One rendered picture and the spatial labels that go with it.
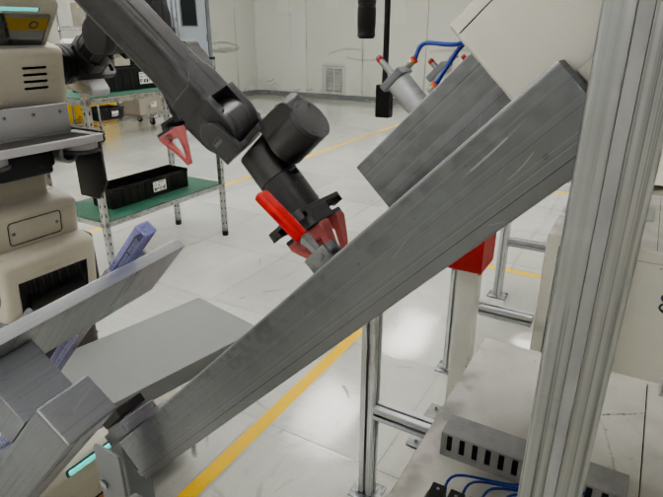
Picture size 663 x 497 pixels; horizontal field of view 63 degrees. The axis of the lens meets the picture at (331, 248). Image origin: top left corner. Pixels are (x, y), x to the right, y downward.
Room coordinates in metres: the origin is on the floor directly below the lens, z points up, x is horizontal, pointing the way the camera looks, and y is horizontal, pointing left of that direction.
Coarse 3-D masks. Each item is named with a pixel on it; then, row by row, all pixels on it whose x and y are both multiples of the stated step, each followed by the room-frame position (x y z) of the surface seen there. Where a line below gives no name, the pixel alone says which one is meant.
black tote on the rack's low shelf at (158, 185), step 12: (156, 168) 3.24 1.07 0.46; (168, 168) 3.32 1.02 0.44; (180, 168) 3.27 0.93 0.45; (108, 180) 2.94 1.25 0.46; (120, 180) 3.01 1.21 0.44; (132, 180) 3.08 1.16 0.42; (144, 180) 2.95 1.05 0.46; (156, 180) 3.02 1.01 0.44; (168, 180) 3.10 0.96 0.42; (180, 180) 3.18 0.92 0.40; (108, 192) 2.77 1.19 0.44; (120, 192) 2.81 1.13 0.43; (132, 192) 2.88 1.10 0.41; (144, 192) 2.95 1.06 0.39; (156, 192) 3.02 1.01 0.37; (96, 204) 2.83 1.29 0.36; (108, 204) 2.77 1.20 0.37; (120, 204) 2.80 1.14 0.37
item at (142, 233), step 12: (144, 228) 0.39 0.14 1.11; (132, 240) 0.39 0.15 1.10; (144, 240) 0.39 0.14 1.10; (120, 252) 0.39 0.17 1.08; (132, 252) 0.39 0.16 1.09; (120, 264) 0.40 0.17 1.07; (60, 348) 0.44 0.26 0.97; (72, 348) 0.44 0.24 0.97; (60, 360) 0.44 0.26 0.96; (0, 444) 0.50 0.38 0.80
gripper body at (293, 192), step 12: (276, 180) 0.67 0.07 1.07; (288, 180) 0.67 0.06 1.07; (300, 180) 0.68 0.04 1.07; (276, 192) 0.67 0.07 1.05; (288, 192) 0.67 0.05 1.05; (300, 192) 0.67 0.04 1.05; (312, 192) 0.68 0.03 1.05; (336, 192) 0.71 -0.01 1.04; (288, 204) 0.66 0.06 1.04; (300, 204) 0.66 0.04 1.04; (312, 204) 0.66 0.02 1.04; (300, 216) 0.63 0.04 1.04; (276, 228) 0.64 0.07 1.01; (276, 240) 0.64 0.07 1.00
